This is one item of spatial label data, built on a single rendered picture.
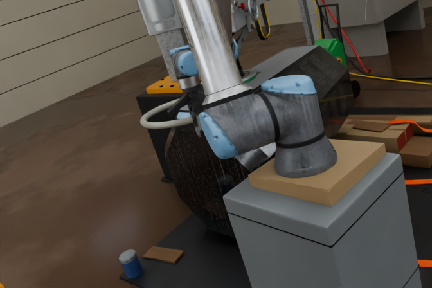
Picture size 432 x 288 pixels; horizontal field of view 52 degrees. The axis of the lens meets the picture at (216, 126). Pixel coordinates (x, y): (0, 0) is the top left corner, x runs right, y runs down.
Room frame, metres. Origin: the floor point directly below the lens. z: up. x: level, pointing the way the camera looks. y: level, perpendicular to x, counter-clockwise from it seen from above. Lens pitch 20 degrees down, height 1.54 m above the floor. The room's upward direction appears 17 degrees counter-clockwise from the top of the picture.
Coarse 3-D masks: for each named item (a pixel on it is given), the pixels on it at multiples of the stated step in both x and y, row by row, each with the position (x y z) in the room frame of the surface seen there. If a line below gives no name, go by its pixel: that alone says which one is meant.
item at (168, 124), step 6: (168, 102) 2.23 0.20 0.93; (174, 102) 2.23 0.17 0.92; (156, 108) 2.17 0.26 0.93; (162, 108) 2.19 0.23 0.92; (144, 114) 2.09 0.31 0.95; (150, 114) 2.11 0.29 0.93; (198, 114) 1.80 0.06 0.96; (144, 120) 1.96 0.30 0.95; (174, 120) 1.81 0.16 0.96; (180, 120) 1.80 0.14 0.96; (186, 120) 1.79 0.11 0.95; (192, 120) 1.79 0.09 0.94; (144, 126) 1.92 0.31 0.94; (150, 126) 1.87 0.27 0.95; (156, 126) 1.85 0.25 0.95; (162, 126) 1.83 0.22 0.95; (168, 126) 1.81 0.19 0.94; (174, 126) 1.80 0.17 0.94
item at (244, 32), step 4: (252, 24) 2.73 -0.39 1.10; (240, 28) 2.76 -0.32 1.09; (244, 28) 2.70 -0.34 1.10; (252, 28) 2.72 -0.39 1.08; (244, 32) 2.69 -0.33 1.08; (240, 36) 2.63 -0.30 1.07; (244, 36) 2.68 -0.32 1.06; (240, 40) 2.61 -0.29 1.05; (244, 40) 2.66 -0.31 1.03; (240, 44) 2.59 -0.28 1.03; (240, 48) 2.58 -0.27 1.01
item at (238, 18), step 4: (240, 0) 2.62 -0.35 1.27; (240, 4) 2.60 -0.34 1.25; (240, 8) 2.59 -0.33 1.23; (236, 12) 2.52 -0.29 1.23; (240, 12) 2.57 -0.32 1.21; (244, 12) 2.63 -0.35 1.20; (232, 16) 2.47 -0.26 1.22; (236, 16) 2.50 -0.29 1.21; (240, 16) 2.56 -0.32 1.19; (244, 16) 2.61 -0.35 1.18; (232, 20) 2.47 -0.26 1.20; (236, 20) 2.49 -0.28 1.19; (240, 20) 2.55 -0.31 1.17; (244, 20) 2.60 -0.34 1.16; (232, 24) 2.47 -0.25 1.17; (236, 24) 2.47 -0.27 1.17; (240, 24) 2.53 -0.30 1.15; (244, 24) 2.59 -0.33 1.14; (232, 28) 2.47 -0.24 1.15; (236, 28) 2.47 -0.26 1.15; (232, 32) 2.48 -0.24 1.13
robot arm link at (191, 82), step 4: (192, 76) 1.77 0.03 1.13; (196, 76) 1.79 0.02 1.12; (180, 80) 1.78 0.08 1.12; (184, 80) 1.77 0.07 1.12; (188, 80) 1.77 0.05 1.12; (192, 80) 1.77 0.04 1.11; (196, 80) 1.78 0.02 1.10; (180, 84) 1.79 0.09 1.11; (184, 84) 1.77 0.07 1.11; (188, 84) 1.77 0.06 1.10; (192, 84) 1.77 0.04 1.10; (196, 84) 1.78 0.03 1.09; (180, 88) 1.79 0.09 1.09; (184, 88) 1.77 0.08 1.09; (188, 88) 1.78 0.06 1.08
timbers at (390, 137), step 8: (368, 120) 2.85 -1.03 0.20; (376, 120) 2.82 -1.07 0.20; (392, 128) 2.63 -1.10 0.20; (400, 128) 2.60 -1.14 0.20; (408, 128) 2.60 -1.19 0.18; (336, 136) 2.81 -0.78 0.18; (344, 136) 2.76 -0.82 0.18; (352, 136) 2.72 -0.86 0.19; (360, 136) 2.67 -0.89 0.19; (368, 136) 2.63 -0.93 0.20; (376, 136) 2.59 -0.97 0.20; (384, 136) 2.55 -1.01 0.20; (392, 136) 2.52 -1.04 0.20; (400, 136) 2.52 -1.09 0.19; (408, 136) 2.59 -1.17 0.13; (392, 144) 2.51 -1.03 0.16; (400, 144) 2.51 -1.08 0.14
